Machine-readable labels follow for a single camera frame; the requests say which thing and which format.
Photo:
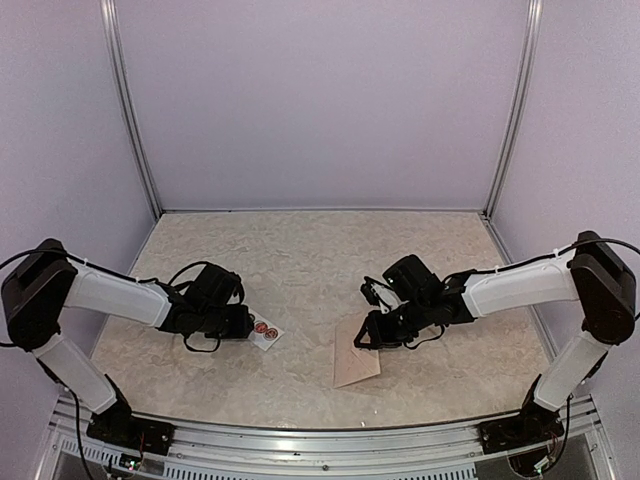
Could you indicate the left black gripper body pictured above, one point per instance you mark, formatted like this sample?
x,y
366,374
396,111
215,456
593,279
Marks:
x,y
218,327

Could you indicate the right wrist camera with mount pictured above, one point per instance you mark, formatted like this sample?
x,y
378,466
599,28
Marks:
x,y
381,296

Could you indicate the left aluminium frame post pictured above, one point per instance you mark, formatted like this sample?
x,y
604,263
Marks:
x,y
118,65

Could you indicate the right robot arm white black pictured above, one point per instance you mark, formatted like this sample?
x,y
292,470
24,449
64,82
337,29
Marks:
x,y
411,298

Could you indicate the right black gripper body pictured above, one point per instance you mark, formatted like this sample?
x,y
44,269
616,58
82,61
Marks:
x,y
396,332

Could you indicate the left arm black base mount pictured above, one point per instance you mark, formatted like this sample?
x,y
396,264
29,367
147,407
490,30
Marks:
x,y
119,426

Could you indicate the cream envelope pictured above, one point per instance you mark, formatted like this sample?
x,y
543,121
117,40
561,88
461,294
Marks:
x,y
352,365

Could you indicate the front aluminium rail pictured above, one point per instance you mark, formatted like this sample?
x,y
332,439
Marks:
x,y
449,450

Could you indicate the aluminium frame post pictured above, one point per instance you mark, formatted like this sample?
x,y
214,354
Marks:
x,y
517,106
118,65

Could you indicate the white sticker sheet with seals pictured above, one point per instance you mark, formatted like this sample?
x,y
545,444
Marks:
x,y
265,333

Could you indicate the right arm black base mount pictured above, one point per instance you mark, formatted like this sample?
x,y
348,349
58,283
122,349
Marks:
x,y
532,424

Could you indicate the right aluminium frame post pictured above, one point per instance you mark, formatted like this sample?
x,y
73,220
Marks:
x,y
517,106

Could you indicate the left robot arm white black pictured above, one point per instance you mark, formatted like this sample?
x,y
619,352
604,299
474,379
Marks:
x,y
48,280

